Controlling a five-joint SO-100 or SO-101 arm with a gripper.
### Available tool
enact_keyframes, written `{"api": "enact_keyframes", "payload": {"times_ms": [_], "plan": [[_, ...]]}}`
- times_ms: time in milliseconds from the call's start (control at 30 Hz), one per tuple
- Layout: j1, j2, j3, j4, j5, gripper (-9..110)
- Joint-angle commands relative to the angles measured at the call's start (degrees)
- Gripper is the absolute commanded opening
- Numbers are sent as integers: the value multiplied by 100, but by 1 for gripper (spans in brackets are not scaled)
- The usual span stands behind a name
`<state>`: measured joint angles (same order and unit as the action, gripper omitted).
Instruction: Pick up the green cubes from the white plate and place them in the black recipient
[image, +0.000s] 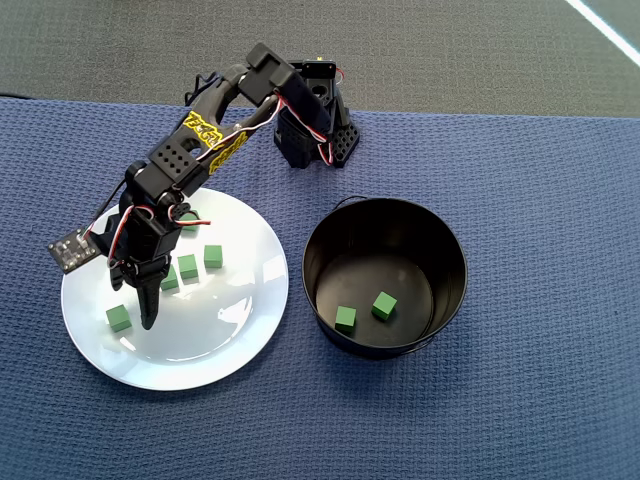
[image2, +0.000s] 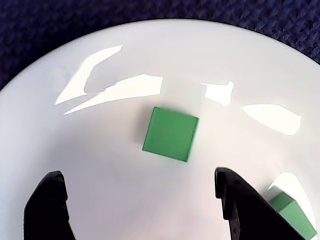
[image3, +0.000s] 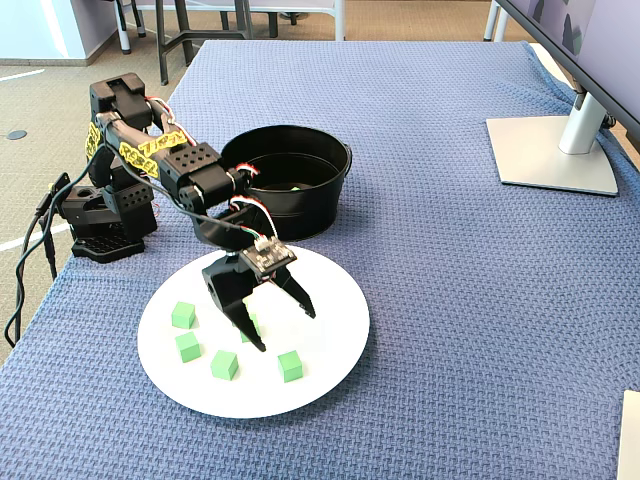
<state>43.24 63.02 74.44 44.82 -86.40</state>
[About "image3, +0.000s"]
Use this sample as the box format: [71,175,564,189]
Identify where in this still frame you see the black camera circuit board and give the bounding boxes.
[238,233,298,281]

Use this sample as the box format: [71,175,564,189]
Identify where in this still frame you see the red white servo wires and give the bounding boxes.
[144,97,281,251]

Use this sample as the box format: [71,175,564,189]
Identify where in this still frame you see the thin black camera cable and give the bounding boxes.
[37,139,261,236]

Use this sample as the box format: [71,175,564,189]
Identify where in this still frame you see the monitor with silver stand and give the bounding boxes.
[485,0,640,199]

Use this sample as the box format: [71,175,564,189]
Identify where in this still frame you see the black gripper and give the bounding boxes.
[192,208,318,353]

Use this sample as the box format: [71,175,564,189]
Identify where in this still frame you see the white round plate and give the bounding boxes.
[136,243,372,420]

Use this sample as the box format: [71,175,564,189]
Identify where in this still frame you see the white flat board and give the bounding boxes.
[615,389,640,480]

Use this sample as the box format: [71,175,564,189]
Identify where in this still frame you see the black metal bucket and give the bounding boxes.
[212,124,353,242]

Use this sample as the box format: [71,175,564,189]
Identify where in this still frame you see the blue woven table cloth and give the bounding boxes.
[0,39,640,480]

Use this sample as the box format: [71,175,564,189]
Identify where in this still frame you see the thick black cable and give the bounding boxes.
[3,199,56,349]

